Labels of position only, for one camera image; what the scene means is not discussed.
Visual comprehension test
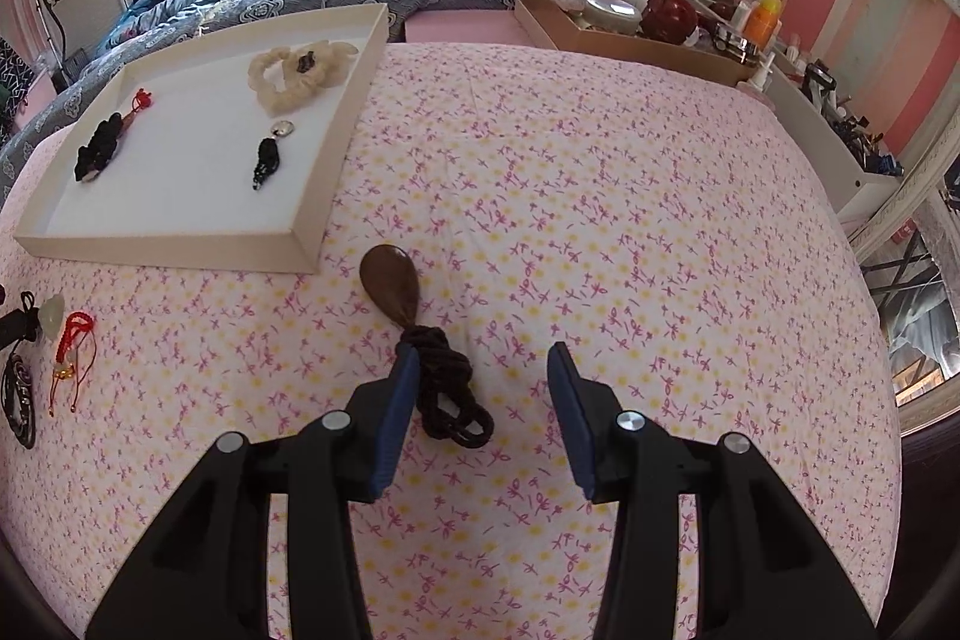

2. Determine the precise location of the brown wooden pendant black cord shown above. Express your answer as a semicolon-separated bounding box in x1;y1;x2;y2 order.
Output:
358;243;496;447

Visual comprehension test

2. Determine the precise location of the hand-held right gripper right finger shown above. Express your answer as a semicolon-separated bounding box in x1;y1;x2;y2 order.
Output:
546;341;878;640

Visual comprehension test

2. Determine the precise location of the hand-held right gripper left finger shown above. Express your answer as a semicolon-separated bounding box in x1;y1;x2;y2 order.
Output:
86;340;421;640

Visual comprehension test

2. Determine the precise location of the garment steamer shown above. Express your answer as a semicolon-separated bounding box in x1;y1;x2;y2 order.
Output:
21;0;77;80

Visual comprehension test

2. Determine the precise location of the brown cardboard tray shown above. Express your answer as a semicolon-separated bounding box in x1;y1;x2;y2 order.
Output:
513;0;760;88

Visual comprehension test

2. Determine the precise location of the red cord bracelet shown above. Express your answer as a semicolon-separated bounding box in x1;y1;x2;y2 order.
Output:
47;309;100;417

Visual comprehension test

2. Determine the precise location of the pink floral tablecloth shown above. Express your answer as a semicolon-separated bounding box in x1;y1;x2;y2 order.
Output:
0;40;906;640

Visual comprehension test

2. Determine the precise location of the orange bottle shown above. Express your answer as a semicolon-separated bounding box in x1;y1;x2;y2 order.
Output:
745;0;782;46

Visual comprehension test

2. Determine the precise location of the small black knotted keychain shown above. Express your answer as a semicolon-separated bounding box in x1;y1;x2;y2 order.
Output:
252;118;296;190

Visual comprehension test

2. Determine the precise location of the cream scrunchie with dark clip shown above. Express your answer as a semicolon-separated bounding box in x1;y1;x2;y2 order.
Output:
247;39;362;114

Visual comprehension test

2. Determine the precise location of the white shallow tray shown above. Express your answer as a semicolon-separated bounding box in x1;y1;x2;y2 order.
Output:
13;2;390;276

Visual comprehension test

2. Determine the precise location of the amber pendant with red knot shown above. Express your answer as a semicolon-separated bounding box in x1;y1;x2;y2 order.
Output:
120;87;157;136

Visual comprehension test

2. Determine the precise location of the white desk organizer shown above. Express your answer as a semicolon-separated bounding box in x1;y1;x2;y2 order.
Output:
763;46;902;215

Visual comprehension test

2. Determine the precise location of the black scrunchie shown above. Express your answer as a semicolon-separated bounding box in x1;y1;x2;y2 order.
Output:
73;113;125;186

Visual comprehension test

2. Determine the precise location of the black cord bracelet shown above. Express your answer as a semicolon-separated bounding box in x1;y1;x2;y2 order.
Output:
0;346;38;448

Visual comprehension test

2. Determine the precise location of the dark red round jar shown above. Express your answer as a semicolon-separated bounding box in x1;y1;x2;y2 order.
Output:
637;0;701;42

